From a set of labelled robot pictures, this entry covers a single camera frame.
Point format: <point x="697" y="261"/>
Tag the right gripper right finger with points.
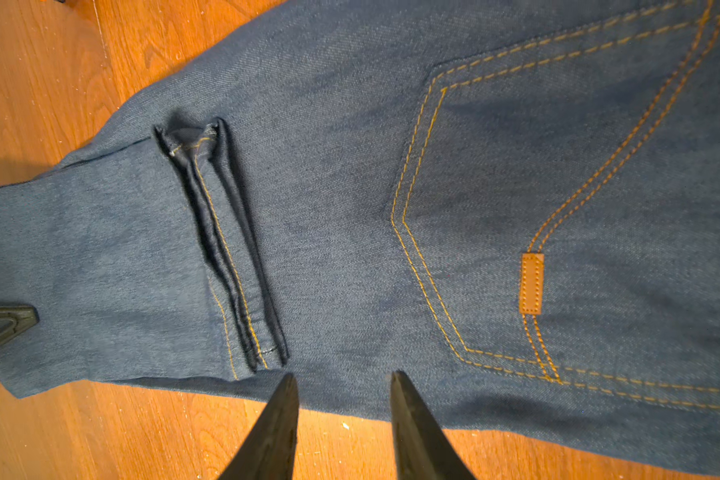
<point x="422" y="451"/>

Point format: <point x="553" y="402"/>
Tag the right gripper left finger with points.
<point x="268" y="452"/>

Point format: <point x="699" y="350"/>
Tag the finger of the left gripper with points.
<point x="16" y="320"/>

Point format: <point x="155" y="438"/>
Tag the dark blue denim trousers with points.
<point x="517" y="203"/>

